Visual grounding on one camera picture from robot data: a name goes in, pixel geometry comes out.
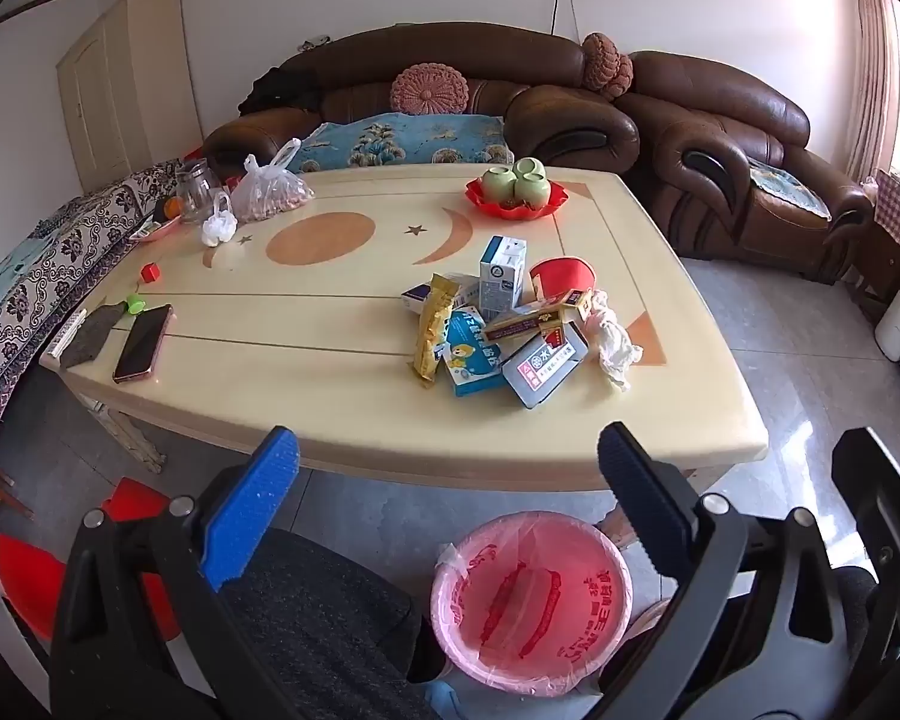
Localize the smartphone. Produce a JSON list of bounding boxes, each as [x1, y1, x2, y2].
[[112, 304, 175, 385]]

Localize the blue patterned seat cloth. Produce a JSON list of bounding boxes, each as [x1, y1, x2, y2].
[[748, 163, 833, 222]]

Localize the long brown box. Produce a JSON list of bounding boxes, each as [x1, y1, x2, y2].
[[484, 292, 593, 342]]

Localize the small white plastic bag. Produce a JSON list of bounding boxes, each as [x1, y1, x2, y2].
[[201, 191, 239, 247]]

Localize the grey cloth pouch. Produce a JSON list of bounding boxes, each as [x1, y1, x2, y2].
[[60, 304, 125, 368]]

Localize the yellow snack packet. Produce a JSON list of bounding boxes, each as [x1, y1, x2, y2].
[[417, 274, 458, 389]]

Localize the brown leather sofa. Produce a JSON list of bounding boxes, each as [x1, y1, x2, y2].
[[202, 22, 641, 185]]

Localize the wooden sideboard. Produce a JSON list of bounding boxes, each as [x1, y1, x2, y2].
[[844, 225, 900, 331]]

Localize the brown leather armchair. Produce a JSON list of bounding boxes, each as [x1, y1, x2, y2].
[[615, 51, 875, 286]]

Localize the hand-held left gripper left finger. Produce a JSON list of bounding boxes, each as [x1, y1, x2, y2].
[[49, 426, 301, 720]]

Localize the red plastic stool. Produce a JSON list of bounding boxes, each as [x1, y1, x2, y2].
[[0, 476, 181, 642]]

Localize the cream wooden table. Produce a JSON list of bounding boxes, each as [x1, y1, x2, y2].
[[39, 167, 770, 541]]

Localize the white round appliance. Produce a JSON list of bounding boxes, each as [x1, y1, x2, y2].
[[874, 291, 900, 361]]

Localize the blue cartoon box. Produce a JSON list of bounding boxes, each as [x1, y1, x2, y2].
[[439, 305, 512, 398]]

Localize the red fruit tray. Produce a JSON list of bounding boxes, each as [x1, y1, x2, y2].
[[465, 174, 569, 222]]

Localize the person's right leg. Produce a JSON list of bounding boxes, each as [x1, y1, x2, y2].
[[829, 564, 882, 620]]

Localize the pink round cushion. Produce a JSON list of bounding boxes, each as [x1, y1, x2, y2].
[[581, 32, 635, 98], [390, 62, 470, 115]]

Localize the blue floral blanket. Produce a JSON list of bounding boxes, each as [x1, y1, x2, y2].
[[285, 112, 507, 175]]

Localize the red paper cup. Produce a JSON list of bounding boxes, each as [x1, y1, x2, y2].
[[529, 256, 597, 308]]

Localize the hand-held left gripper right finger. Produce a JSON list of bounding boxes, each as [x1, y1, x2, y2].
[[598, 422, 871, 720]]

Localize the beige curtain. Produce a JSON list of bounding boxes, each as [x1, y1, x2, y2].
[[847, 0, 900, 181]]

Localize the light blue plastic stool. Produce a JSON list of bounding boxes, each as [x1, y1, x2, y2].
[[426, 681, 462, 720]]

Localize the clear bag of nuts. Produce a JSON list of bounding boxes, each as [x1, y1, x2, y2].
[[230, 139, 316, 224]]

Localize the person's left leg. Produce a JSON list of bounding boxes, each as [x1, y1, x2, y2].
[[217, 529, 451, 720]]

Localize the beige shoe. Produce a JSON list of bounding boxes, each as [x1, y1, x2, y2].
[[628, 598, 676, 631]]

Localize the grey box with red label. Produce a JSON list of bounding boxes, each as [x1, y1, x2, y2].
[[501, 322, 590, 410]]

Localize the pink trash bin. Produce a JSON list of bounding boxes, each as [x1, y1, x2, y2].
[[430, 510, 635, 687]]

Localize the white tissue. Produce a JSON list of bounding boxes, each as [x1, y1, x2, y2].
[[583, 289, 644, 391]]

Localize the cream wardrobe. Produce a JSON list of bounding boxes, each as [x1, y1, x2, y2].
[[56, 0, 203, 192]]

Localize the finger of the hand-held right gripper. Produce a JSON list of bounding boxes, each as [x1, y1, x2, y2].
[[831, 426, 900, 661]]

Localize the white blue box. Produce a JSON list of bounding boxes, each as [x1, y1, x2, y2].
[[401, 275, 481, 314]]

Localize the glass jar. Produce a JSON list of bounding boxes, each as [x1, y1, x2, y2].
[[174, 159, 224, 224]]

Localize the person's leg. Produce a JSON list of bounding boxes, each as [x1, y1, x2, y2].
[[217, 529, 451, 720], [829, 564, 882, 620]]

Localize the black clothes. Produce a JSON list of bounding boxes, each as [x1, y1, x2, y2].
[[238, 66, 323, 117]]

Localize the purple floral blanket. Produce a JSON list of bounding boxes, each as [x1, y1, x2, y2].
[[0, 159, 188, 447]]

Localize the white blue carton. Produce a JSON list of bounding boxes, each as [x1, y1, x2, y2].
[[478, 236, 528, 316]]

